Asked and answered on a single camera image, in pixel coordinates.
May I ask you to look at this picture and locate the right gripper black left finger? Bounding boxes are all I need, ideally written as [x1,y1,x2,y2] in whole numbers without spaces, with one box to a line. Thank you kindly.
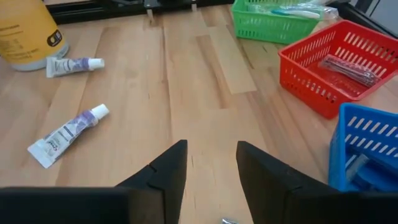
[0,139,189,224]

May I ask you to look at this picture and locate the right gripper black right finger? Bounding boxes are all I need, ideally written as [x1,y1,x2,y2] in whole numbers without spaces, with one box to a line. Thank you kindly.
[236,141,398,224]

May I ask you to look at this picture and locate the purple white toothpaste tube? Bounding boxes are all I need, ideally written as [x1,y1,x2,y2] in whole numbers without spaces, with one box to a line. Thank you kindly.
[45,57,106,78]
[27,103,110,169]

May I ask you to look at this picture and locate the teal white toothbrush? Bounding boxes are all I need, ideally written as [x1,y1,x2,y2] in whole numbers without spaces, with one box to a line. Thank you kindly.
[270,8,339,21]

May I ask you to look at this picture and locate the blue white toothbrush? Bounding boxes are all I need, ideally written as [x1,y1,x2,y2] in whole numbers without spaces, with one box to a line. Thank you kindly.
[247,1,330,11]

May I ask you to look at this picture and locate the blue plastic basket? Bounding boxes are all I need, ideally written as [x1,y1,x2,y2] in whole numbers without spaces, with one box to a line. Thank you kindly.
[328,103,398,193]

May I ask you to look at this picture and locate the red plastic basket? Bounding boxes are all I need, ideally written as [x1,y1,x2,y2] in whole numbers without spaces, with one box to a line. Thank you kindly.
[278,19,398,120]

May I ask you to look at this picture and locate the green plastic basket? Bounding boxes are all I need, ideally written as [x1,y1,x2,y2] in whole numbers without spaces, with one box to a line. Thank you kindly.
[230,0,326,45]

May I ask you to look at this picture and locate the yellow jar with white lid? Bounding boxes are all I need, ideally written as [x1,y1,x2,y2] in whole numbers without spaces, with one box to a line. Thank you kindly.
[0,0,70,72]

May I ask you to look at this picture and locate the black aluminium table frame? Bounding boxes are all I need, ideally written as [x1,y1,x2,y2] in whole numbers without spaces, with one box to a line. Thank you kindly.
[45,0,398,40]

